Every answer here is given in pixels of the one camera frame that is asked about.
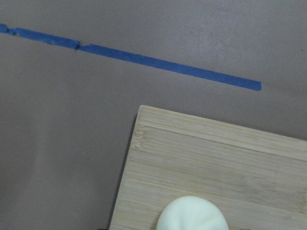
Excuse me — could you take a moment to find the white steamed bun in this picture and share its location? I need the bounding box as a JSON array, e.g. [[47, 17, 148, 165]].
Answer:
[[156, 196, 229, 230]]

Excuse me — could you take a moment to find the bamboo cutting board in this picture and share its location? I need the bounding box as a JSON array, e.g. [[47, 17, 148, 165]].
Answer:
[[109, 105, 307, 230]]

